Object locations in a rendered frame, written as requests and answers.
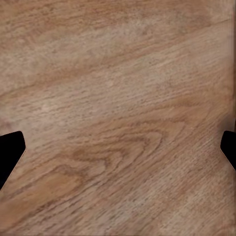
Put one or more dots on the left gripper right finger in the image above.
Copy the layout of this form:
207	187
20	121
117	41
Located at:
228	146

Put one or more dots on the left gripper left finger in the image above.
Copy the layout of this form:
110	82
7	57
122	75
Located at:
12	146

